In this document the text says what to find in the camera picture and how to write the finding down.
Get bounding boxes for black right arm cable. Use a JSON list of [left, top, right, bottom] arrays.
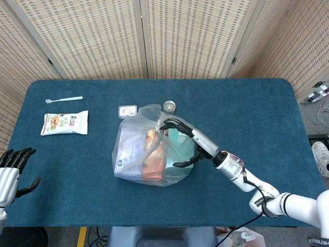
[[221, 166, 275, 247]]

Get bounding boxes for clear plastic container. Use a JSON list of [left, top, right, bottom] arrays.
[[217, 226, 267, 247]]

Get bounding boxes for clear plastic bag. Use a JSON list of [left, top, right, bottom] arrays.
[[111, 103, 196, 187]]

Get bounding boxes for black metal frame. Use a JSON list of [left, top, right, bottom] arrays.
[[307, 133, 329, 147]]

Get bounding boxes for white lavender package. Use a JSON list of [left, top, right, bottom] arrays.
[[114, 126, 150, 178]]

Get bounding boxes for white power strip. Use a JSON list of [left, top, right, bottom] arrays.
[[299, 81, 329, 103]]

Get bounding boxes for yellow floor tape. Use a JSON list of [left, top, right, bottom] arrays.
[[77, 226, 88, 247]]

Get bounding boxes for black floor object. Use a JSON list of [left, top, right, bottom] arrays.
[[0, 226, 49, 247]]

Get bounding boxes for white toothbrush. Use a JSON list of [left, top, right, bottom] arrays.
[[45, 96, 84, 104]]

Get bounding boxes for blue floor cables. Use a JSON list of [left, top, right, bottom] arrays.
[[87, 226, 110, 247]]

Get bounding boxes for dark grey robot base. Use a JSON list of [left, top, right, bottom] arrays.
[[107, 226, 218, 247]]

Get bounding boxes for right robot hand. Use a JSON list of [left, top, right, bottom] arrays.
[[159, 118, 221, 168]]

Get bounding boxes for small white plastic box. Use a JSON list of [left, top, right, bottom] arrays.
[[118, 104, 138, 119]]

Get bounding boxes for white floor cables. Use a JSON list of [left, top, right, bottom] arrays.
[[317, 101, 329, 127]]

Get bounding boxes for teal cardboard box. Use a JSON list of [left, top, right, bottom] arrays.
[[164, 128, 195, 169]]

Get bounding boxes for blue table cloth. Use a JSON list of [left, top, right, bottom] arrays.
[[4, 78, 327, 227]]

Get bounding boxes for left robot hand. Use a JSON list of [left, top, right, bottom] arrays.
[[0, 147, 42, 208]]

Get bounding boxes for white snack packet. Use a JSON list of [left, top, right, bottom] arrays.
[[40, 110, 89, 136]]

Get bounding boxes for orange snack package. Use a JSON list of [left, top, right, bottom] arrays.
[[141, 128, 167, 181]]

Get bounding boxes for white sneaker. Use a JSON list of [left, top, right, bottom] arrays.
[[311, 140, 329, 178]]

